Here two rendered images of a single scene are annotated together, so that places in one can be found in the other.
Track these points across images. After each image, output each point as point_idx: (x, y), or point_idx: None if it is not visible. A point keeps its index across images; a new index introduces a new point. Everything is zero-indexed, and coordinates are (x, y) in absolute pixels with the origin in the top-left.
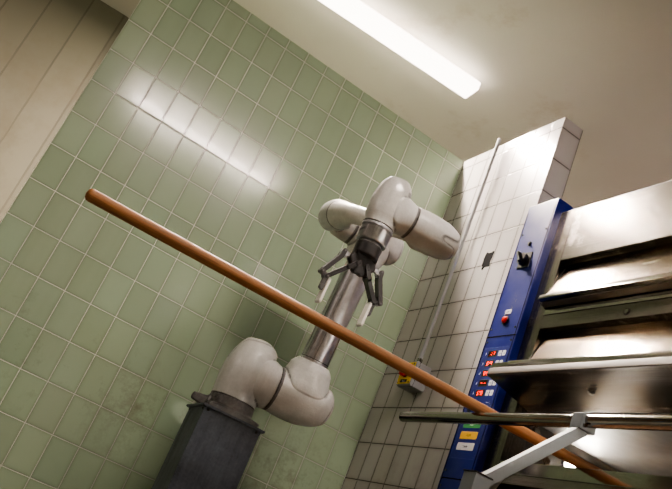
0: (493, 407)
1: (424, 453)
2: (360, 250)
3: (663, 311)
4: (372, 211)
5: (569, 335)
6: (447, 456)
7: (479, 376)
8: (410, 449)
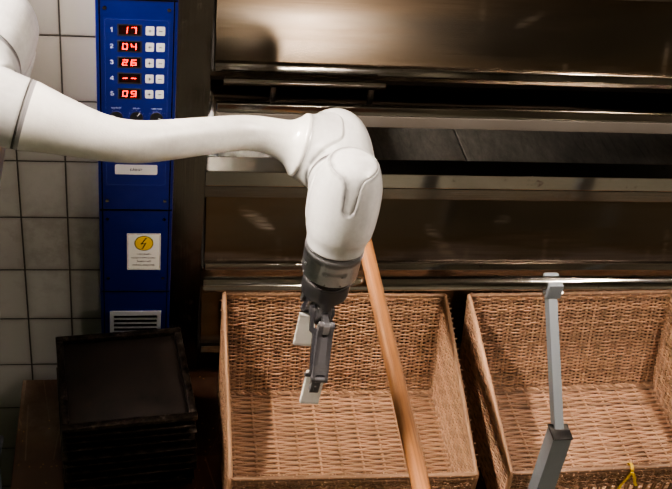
0: (174, 115)
1: (12, 169)
2: (340, 303)
3: None
4: (356, 250)
5: None
6: (78, 171)
7: (114, 67)
8: None
